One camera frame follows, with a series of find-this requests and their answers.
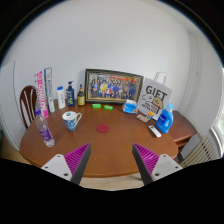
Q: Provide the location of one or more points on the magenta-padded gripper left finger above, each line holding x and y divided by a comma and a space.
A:
76, 160

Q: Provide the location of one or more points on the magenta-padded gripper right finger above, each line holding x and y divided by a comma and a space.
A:
147, 160

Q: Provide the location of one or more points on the clear purple-capped water bottle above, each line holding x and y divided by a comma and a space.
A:
45, 133

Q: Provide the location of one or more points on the white remote control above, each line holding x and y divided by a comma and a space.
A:
154, 131

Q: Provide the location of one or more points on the blue painted ceramic mug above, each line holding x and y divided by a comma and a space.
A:
70, 122

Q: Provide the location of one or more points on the flat round red coaster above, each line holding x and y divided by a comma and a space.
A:
103, 128

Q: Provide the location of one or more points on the blue detergent bottle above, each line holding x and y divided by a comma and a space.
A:
164, 121

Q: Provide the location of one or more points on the small brown snack packet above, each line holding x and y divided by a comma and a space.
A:
142, 118

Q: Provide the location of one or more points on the small orange-topped packet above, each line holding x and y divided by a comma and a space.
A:
150, 115

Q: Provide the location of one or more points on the brown wooden side table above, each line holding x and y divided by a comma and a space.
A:
181, 128

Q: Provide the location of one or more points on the white radiator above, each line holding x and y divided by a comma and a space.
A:
200, 153

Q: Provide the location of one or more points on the blue tissue pack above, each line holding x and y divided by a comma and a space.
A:
129, 108

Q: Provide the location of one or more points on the small green pack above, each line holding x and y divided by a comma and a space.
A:
96, 106
108, 107

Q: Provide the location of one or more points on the brown yellow-labelled bottle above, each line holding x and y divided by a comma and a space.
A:
81, 99

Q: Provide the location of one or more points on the white blue-capped lotion bottle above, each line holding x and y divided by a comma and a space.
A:
61, 99

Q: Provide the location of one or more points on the dark blue pump bottle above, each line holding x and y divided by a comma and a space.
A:
70, 96

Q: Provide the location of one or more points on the white printed paper gift bag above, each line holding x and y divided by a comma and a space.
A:
155, 95

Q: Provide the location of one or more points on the dark wooden chair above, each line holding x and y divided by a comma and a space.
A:
28, 106

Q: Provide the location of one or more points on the pink shuttlecock tube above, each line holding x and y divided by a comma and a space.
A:
41, 96

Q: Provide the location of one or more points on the white shuttlecock tube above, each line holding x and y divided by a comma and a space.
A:
49, 90

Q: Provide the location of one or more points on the framed group photo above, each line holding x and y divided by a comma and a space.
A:
113, 86

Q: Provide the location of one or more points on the white cabinet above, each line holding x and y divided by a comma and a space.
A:
8, 100

